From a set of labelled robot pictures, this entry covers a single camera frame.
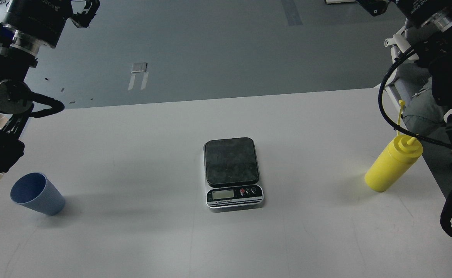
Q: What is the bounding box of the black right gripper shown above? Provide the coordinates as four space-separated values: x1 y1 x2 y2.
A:
356 0 452 28

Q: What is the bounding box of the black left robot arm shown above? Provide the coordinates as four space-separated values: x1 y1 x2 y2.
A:
0 0 100 173

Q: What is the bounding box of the digital kitchen scale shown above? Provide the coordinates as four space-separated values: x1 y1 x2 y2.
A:
203 137 265 212

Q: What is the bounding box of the yellow squeeze bottle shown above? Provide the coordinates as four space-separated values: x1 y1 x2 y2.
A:
364 100 423 193

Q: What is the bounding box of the silver floor plate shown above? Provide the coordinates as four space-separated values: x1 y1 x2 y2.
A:
130 62 148 74

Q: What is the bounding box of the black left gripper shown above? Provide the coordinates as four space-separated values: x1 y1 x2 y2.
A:
2 0 100 49

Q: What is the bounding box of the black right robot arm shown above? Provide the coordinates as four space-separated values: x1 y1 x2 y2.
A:
364 0 452 192

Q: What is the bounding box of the blue ribbed cup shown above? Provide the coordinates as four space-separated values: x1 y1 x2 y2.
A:
9 172 66 216

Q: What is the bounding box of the grey office chair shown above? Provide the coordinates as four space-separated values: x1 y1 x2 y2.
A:
384 21 447 137

